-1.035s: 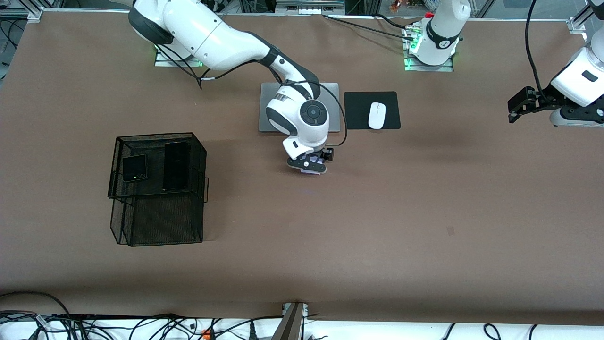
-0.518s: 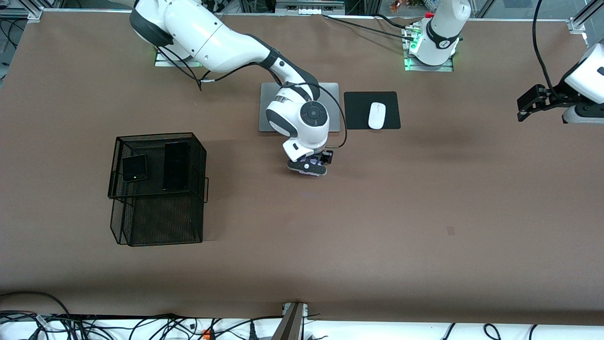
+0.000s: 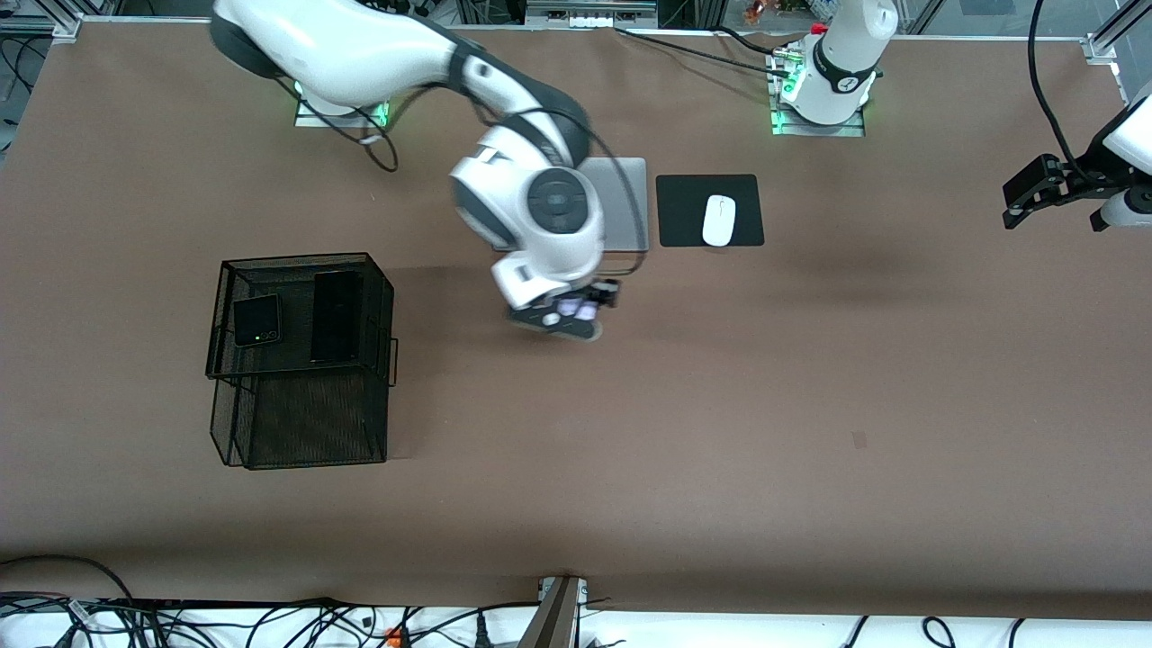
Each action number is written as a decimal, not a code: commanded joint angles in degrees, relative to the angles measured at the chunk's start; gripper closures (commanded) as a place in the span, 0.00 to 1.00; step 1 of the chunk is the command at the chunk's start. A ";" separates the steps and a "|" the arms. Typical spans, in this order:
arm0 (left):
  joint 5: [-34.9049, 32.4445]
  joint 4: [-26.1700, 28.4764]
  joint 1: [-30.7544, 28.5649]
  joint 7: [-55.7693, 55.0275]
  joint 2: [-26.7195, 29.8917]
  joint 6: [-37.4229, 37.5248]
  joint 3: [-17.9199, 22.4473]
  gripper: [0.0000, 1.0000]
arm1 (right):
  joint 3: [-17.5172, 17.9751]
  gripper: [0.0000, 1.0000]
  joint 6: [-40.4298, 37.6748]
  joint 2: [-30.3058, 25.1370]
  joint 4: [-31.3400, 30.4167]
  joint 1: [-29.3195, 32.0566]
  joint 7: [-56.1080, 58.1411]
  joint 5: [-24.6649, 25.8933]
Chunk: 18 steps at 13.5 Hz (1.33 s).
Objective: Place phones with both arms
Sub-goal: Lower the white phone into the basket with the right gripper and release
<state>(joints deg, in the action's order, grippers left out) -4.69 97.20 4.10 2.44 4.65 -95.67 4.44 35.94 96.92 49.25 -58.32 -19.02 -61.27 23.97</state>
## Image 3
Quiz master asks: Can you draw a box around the black slab smartphone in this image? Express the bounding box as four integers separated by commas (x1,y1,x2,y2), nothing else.
310,270,365,365

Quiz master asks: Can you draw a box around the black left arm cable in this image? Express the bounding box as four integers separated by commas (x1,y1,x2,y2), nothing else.
1028,0,1083,166

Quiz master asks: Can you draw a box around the white computer mouse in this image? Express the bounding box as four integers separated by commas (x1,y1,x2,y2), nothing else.
702,194,737,248

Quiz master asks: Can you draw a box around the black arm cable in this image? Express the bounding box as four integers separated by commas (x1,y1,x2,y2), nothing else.
301,54,650,276
1028,0,1083,166

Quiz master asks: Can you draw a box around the aluminium camera post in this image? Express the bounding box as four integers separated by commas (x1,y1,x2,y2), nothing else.
517,576,590,648

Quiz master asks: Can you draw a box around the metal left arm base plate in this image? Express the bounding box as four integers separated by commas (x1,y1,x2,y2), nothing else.
769,49,867,138

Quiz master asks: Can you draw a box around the black cable on table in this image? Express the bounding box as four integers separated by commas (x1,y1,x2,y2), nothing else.
615,27,791,82

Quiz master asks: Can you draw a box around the black flip phone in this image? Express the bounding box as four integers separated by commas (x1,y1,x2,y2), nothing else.
232,293,283,349

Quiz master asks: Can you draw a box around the black wire mesh basket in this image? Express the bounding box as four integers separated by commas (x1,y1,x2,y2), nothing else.
205,252,400,471

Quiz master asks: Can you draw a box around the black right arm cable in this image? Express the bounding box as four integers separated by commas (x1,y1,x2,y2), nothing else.
301,54,650,276

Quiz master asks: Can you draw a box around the grey socket box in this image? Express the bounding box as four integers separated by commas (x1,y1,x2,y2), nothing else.
526,0,658,28

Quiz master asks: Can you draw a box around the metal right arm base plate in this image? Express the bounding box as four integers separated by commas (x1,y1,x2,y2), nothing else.
295,94,390,129

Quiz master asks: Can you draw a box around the aluminium frame profile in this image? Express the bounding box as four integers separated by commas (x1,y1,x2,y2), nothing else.
0,13,86,41
1083,0,1152,102

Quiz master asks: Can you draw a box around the silver closed laptop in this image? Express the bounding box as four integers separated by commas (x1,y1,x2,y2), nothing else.
490,157,650,254

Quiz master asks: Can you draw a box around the black mouse pad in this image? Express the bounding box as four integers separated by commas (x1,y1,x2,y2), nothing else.
655,174,766,248

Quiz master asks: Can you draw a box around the black power strip bar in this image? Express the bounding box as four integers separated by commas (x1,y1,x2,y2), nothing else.
106,597,336,611

